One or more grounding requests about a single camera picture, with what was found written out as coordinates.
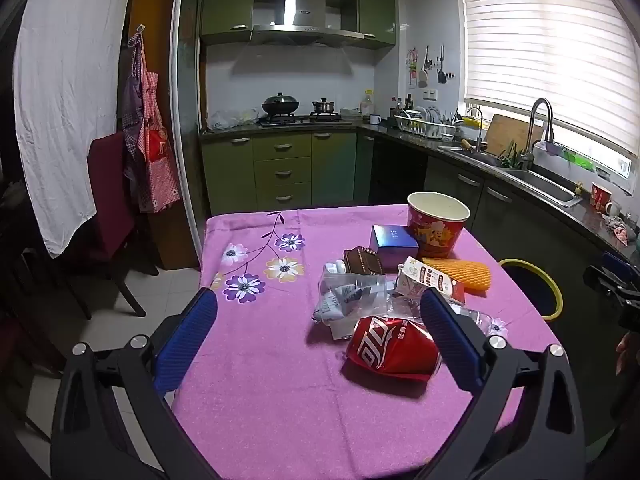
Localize steel range hood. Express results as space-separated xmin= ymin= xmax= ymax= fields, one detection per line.
xmin=250 ymin=0 xmax=366 ymax=47

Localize white paper tissue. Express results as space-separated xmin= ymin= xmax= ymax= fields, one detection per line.
xmin=327 ymin=317 xmax=361 ymax=343

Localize person's right hand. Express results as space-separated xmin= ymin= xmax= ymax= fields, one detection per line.
xmin=616 ymin=332 xmax=640 ymax=386

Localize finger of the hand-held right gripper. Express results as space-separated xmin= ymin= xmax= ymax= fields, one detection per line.
xmin=599 ymin=251 xmax=638 ymax=277
xmin=583 ymin=264 xmax=640 ymax=311

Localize crushed red soda can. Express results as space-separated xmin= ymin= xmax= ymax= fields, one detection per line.
xmin=341 ymin=316 xmax=442 ymax=382

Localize white dish rack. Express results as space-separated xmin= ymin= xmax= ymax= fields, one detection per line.
xmin=392 ymin=106 xmax=458 ymax=139

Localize white blue wrapper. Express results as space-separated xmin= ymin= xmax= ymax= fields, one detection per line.
xmin=313 ymin=284 xmax=375 ymax=328

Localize dark granite countertop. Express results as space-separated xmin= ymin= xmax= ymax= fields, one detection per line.
xmin=200 ymin=122 xmax=640 ymax=263

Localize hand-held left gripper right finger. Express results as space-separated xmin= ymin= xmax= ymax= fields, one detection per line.
xmin=419 ymin=288 xmax=587 ymax=480

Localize black yellow-rimmed trash bin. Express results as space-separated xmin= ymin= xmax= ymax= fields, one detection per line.
xmin=497 ymin=258 xmax=564 ymax=322

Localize red paper bucket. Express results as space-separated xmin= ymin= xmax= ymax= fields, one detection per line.
xmin=406 ymin=191 xmax=471 ymax=260

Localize clear plastic cup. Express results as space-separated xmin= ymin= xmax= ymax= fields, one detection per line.
xmin=320 ymin=259 xmax=397 ymax=312

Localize red instant noodle cup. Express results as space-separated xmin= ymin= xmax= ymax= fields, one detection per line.
xmin=590 ymin=182 xmax=613 ymax=211

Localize white red milk carton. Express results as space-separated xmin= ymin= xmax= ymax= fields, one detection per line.
xmin=396 ymin=256 xmax=467 ymax=305

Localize red checked apron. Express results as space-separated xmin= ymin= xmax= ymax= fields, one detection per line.
xmin=125 ymin=35 xmax=182 ymax=214

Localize clear plastic bottle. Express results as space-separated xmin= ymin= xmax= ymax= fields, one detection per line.
xmin=387 ymin=295 xmax=507 ymax=338

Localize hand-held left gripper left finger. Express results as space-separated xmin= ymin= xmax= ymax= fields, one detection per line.
xmin=50 ymin=287 xmax=223 ymax=480

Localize gas stove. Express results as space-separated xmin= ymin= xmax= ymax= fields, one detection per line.
xmin=257 ymin=114 xmax=353 ymax=127

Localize small steel faucet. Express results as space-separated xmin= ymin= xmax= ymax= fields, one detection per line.
xmin=465 ymin=106 xmax=485 ymax=153

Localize black wok with lid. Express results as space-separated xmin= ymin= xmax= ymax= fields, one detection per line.
xmin=261 ymin=92 xmax=301 ymax=116

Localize glass sliding door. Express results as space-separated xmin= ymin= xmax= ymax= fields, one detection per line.
xmin=170 ymin=0 xmax=212 ymax=261

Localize purple apron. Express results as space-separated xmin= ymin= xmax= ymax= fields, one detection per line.
xmin=119 ymin=35 xmax=147 ymax=157

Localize brown snack pouch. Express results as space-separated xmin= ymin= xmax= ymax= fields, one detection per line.
xmin=343 ymin=246 xmax=385 ymax=276

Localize steel sink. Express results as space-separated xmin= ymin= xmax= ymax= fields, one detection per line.
xmin=440 ymin=145 xmax=583 ymax=208

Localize white plastic bag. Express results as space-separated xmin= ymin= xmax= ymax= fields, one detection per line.
xmin=206 ymin=108 xmax=261 ymax=131

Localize small green plant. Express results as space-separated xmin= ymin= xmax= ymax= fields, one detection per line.
xmin=500 ymin=142 xmax=531 ymax=170

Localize dark red chair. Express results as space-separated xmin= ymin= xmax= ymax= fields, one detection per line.
xmin=87 ymin=132 xmax=161 ymax=318

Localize white window blind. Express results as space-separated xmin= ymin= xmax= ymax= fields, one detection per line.
xmin=459 ymin=0 xmax=640 ymax=157

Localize white hanging sheet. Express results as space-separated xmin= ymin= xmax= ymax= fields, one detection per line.
xmin=12 ymin=0 xmax=138 ymax=259

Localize dark green sink cabinets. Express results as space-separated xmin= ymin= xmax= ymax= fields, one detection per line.
xmin=370 ymin=135 xmax=623 ymax=451

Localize blue cardboard box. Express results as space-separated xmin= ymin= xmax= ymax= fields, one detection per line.
xmin=370 ymin=224 xmax=419 ymax=267

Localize light green drawer cabinet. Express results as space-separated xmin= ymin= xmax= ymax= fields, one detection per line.
xmin=201 ymin=130 xmax=375 ymax=217

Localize wooden cutting board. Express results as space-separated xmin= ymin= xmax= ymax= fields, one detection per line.
xmin=485 ymin=113 xmax=545 ymax=157

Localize tall steel faucet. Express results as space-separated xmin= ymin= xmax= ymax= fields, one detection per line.
xmin=522 ymin=97 xmax=557 ymax=168

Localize pink floral tablecloth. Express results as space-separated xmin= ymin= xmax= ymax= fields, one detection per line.
xmin=172 ymin=204 xmax=556 ymax=467

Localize crumpled dish cloth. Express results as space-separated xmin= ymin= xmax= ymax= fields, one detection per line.
xmin=602 ymin=215 xmax=638 ymax=246

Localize orange foam fruit net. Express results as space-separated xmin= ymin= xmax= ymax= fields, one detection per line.
xmin=421 ymin=257 xmax=492 ymax=296

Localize green upper cabinets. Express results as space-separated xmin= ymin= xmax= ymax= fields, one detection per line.
xmin=200 ymin=0 xmax=398 ymax=51

